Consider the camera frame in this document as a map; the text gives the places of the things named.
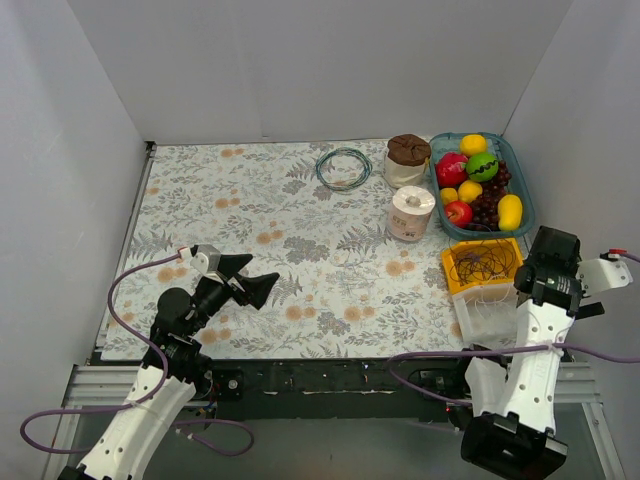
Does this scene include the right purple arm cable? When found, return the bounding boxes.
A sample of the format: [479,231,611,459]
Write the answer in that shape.
[387,249,640,409]

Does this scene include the white toilet paper roll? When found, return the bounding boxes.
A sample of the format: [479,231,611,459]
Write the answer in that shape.
[387,186,436,242]

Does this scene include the small yellow lemon left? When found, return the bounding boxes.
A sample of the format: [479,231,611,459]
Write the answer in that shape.
[440,187,459,206]

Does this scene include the coiled green blue wire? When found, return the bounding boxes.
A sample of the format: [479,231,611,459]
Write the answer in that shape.
[314,147,373,193]

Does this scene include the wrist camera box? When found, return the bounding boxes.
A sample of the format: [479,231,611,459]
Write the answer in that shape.
[178,245,222,280]
[576,249,633,298]

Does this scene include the yellow mango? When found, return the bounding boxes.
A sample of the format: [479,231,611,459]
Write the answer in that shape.
[497,194,523,231]

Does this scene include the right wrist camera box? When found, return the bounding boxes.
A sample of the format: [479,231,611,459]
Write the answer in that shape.
[576,249,633,298]

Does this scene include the red apple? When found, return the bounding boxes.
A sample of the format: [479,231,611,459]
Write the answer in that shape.
[444,200,473,228]

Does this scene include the red pomegranate fruit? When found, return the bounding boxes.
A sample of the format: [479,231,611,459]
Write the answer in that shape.
[435,152,468,188]

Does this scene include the yellow plastic bin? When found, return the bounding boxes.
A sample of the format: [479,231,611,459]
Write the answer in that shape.
[441,238,523,294]

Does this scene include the yellow orange fruit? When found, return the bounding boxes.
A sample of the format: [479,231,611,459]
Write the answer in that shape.
[459,134,488,158]

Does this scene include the teal fruit basket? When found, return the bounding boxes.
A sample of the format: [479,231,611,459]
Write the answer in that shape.
[429,132,535,240]

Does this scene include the brown topped white jar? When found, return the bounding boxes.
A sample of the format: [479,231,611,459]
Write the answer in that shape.
[383,134,431,189]

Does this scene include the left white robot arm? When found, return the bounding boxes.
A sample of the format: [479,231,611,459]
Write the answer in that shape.
[59,245,279,479]

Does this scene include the dark purple grapes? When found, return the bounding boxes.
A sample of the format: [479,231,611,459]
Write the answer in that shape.
[470,161,512,231]

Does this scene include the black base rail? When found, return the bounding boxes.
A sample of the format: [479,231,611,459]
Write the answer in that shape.
[64,349,601,426]

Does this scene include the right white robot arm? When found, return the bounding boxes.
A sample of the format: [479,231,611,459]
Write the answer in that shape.
[452,226,583,479]

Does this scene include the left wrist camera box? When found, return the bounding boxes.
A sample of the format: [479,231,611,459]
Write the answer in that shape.
[178,245,222,280]

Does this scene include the white plastic bin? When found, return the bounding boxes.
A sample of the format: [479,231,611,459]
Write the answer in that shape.
[452,283,518,349]

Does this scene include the yellow lemon centre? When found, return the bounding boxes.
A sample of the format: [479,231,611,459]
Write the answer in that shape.
[457,180,483,204]

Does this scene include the floral table mat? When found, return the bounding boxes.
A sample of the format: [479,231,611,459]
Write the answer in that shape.
[101,139,463,361]

